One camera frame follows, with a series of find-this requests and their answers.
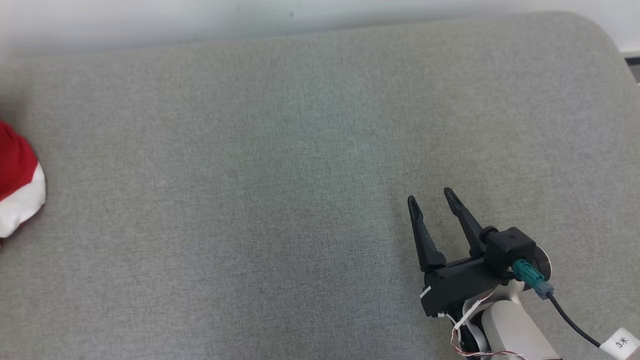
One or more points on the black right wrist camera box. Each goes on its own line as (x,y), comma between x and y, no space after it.
(510,245)

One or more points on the red white shorts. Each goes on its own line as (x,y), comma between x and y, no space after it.
(15,165)

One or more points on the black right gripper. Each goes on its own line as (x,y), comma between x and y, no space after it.
(460,287)

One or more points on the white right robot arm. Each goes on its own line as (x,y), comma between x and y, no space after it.
(510,330)

